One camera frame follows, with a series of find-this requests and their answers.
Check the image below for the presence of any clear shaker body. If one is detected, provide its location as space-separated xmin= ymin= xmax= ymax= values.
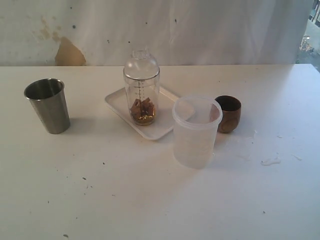
xmin=123 ymin=75 xmax=160 ymax=126

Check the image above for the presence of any brown wooden cup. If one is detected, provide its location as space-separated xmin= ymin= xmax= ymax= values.
xmin=215 ymin=95 xmax=242 ymax=134

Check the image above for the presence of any white plastic tray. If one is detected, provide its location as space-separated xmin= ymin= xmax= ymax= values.
xmin=104 ymin=86 xmax=179 ymax=141

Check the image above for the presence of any frosted plastic container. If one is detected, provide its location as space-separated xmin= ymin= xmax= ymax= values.
xmin=172 ymin=95 xmax=223 ymax=169

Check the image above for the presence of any clear shaker lid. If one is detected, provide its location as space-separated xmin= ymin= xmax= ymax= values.
xmin=123 ymin=46 xmax=160 ymax=80

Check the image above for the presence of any stainless steel cup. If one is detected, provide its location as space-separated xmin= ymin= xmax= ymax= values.
xmin=24 ymin=78 xmax=71 ymax=135

